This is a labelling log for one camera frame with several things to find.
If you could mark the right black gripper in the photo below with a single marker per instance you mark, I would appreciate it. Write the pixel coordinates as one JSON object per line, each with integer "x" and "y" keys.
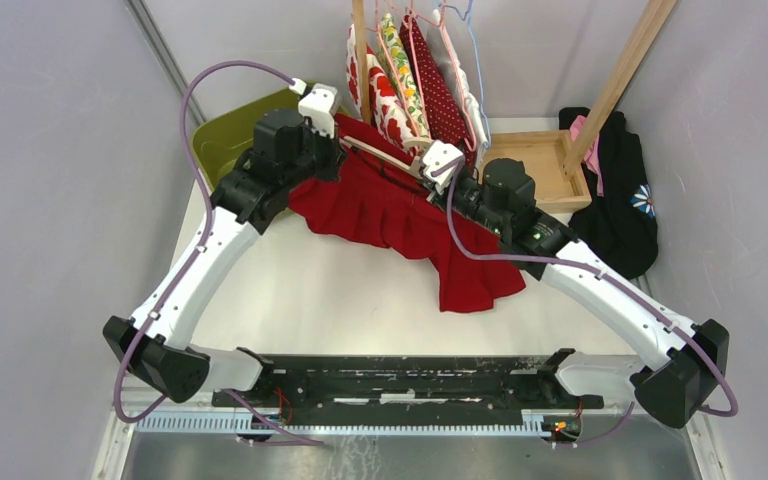
{"x": 442, "y": 197}

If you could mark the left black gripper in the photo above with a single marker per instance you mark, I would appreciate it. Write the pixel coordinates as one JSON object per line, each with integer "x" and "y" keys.
{"x": 334, "y": 152}

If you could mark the red skirt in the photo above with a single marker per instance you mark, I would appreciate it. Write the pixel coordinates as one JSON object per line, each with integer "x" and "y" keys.
{"x": 377, "y": 204}

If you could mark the cream plastic hanger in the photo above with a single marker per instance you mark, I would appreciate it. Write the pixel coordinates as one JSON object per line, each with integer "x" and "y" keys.
{"x": 403, "y": 161}

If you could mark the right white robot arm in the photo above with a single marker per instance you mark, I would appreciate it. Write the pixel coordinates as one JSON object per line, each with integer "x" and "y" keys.
{"x": 681, "y": 364}

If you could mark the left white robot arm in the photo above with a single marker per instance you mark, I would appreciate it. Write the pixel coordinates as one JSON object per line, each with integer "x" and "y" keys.
{"x": 155, "y": 343}

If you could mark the wooden clothes rack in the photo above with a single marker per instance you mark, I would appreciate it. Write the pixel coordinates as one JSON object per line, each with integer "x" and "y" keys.
{"x": 553, "y": 71}

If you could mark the green plastic basket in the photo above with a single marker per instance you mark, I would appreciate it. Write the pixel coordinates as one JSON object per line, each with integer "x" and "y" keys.
{"x": 219, "y": 142}

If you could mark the dark red polka-dot garment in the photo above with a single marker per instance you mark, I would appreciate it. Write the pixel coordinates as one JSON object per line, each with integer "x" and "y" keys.
{"x": 443, "y": 117}

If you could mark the red poppy print garment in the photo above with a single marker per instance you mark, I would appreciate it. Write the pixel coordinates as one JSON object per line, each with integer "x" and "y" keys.
{"x": 388, "y": 114}

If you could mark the black garment with flower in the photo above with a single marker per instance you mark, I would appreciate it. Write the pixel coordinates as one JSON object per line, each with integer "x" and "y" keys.
{"x": 619, "y": 225}

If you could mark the yellow floral print garment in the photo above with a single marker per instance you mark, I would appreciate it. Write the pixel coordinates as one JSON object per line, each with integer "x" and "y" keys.
{"x": 393, "y": 57}

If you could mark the white garment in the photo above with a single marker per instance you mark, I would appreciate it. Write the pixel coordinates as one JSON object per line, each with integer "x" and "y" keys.
{"x": 456, "y": 80}

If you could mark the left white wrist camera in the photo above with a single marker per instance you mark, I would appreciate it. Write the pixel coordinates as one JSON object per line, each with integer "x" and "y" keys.
{"x": 319, "y": 104}

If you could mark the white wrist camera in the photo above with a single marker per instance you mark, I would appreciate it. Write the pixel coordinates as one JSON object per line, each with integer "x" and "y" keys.
{"x": 437, "y": 165}
{"x": 319, "y": 104}

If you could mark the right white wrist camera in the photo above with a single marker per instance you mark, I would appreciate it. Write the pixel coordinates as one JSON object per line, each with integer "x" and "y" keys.
{"x": 437, "y": 165}

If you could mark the blue wire hanger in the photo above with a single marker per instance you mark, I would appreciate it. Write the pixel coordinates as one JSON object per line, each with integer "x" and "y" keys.
{"x": 478, "y": 66}

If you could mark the pink wire hanger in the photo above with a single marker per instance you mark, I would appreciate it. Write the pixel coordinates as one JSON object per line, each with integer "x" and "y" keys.
{"x": 425, "y": 22}

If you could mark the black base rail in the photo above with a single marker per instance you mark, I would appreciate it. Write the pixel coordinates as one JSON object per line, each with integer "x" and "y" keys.
{"x": 415, "y": 391}

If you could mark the white slotted cable duct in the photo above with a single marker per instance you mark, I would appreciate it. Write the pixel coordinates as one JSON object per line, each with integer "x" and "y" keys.
{"x": 244, "y": 423}

